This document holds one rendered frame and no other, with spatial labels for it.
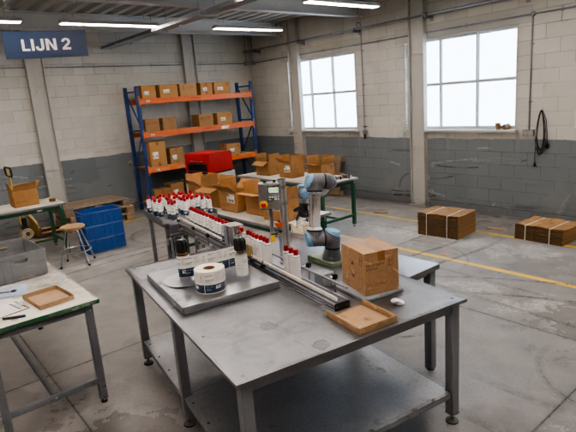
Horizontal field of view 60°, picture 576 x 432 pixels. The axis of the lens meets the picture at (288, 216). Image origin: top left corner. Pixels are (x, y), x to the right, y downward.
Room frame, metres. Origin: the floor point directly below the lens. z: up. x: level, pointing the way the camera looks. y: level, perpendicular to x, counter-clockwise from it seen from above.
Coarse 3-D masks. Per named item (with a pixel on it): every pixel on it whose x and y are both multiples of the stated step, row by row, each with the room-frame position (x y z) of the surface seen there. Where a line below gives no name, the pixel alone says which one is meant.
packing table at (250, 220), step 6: (222, 210) 6.02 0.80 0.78; (222, 216) 5.76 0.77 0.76; (228, 216) 5.66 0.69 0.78; (234, 216) 5.63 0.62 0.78; (240, 216) 5.61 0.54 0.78; (246, 216) 5.58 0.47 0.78; (252, 216) 5.56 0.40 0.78; (258, 216) 5.54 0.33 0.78; (324, 216) 5.40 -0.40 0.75; (228, 222) 7.09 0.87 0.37; (240, 222) 5.56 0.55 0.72; (246, 222) 5.37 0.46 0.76; (252, 222) 5.28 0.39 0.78; (258, 222) 5.25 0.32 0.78; (264, 222) 5.23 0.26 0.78; (294, 222) 5.13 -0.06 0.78; (324, 222) 5.45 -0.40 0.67; (258, 228) 5.29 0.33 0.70; (264, 228) 5.21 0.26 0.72; (276, 228) 4.98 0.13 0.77; (324, 228) 5.45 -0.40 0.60; (276, 234) 5.03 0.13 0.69; (186, 240) 6.65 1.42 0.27
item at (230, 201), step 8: (224, 184) 6.10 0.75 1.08; (232, 184) 6.18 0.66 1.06; (240, 184) 6.19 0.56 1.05; (224, 192) 5.97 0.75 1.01; (232, 192) 5.83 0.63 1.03; (240, 192) 5.83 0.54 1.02; (224, 200) 5.98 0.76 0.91; (232, 200) 5.85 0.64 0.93; (240, 200) 5.80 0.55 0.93; (224, 208) 5.99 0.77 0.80; (232, 208) 5.86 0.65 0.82; (240, 208) 5.82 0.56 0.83
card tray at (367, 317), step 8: (368, 304) 2.72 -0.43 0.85; (328, 312) 2.62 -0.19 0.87; (344, 312) 2.68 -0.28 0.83; (352, 312) 2.67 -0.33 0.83; (360, 312) 2.66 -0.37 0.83; (368, 312) 2.65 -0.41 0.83; (376, 312) 2.64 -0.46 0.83; (384, 312) 2.60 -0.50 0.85; (336, 320) 2.56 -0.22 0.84; (344, 320) 2.50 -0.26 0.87; (352, 320) 2.57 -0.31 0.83; (360, 320) 2.56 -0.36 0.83; (368, 320) 2.55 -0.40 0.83; (376, 320) 2.54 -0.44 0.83; (384, 320) 2.47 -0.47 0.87; (392, 320) 2.49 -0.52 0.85; (352, 328) 2.43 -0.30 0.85; (360, 328) 2.39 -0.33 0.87; (368, 328) 2.41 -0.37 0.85; (376, 328) 2.44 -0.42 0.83
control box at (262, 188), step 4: (260, 184) 3.54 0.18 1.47; (264, 184) 3.53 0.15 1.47; (268, 184) 3.53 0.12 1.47; (272, 184) 3.53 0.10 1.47; (276, 184) 3.52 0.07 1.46; (260, 188) 3.54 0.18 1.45; (264, 188) 3.53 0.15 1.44; (260, 192) 3.54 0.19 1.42; (264, 192) 3.53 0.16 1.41; (280, 192) 3.52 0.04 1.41; (260, 196) 3.54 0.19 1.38; (264, 196) 3.53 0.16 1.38; (280, 196) 3.52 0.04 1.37; (260, 200) 3.54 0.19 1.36; (264, 200) 3.53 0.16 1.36; (280, 200) 3.52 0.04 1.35; (260, 204) 3.54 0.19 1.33; (268, 204) 3.53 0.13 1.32; (272, 204) 3.53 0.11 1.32; (276, 204) 3.53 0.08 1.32; (280, 204) 3.52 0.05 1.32; (260, 208) 3.54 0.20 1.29; (264, 208) 3.53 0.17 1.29; (268, 208) 3.53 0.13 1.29; (272, 208) 3.54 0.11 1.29; (276, 208) 3.53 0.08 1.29
